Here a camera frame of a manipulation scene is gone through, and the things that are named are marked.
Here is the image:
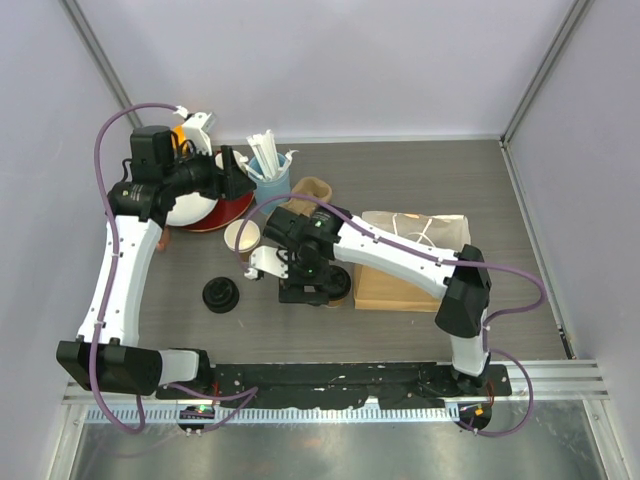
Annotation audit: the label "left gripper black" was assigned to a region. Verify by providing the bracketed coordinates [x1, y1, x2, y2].
[163, 141, 256, 201]

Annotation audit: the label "brown paper cups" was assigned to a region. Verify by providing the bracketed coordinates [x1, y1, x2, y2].
[224, 219, 261, 262]

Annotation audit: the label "brown paper cup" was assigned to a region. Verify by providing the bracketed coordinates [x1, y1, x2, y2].
[327, 298, 345, 308]

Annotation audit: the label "black lid stack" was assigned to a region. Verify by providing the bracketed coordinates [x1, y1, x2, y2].
[202, 276, 240, 314]

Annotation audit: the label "brown paper bag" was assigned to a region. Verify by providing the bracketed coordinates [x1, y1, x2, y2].
[353, 211, 471, 313]

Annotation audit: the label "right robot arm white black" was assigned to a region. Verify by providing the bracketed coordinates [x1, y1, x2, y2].
[250, 206, 491, 395]

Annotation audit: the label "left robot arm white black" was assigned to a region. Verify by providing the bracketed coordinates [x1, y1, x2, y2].
[56, 118, 255, 399]

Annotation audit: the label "blue cup holder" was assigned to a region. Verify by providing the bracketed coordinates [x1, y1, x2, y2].
[248, 154, 291, 205]

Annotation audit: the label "red round tray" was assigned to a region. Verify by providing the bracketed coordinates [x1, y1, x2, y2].
[182, 193, 255, 233]

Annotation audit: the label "pale yellow mug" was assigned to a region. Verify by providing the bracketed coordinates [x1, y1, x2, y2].
[215, 151, 224, 170]

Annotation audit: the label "white wrapped straws bundle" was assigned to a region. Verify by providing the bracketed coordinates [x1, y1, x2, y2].
[244, 129, 297, 182]

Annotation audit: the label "cardboard cup carrier front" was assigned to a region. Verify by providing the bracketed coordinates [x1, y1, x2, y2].
[281, 176, 333, 217]

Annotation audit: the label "white plate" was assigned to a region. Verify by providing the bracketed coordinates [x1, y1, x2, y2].
[166, 193, 218, 227]

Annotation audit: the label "orange bowl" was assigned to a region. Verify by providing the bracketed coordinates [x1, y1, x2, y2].
[172, 126, 184, 150]

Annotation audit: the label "small white pink cup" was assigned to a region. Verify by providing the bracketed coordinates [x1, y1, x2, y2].
[156, 230, 170, 251]

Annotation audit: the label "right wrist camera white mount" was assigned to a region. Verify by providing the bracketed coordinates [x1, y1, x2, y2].
[244, 246, 289, 280]

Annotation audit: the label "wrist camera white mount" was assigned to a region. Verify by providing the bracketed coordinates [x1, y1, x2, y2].
[244, 246, 289, 280]
[174, 106, 217, 155]

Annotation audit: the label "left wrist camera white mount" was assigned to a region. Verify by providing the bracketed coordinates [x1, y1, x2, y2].
[174, 106, 217, 155]

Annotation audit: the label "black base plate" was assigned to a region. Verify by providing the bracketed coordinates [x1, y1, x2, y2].
[186, 362, 512, 410]

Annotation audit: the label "white slotted cable duct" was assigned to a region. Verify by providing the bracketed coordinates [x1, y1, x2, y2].
[85, 403, 460, 426]

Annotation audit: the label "aluminium rail frame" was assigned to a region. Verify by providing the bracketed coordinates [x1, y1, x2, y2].
[62, 359, 611, 405]

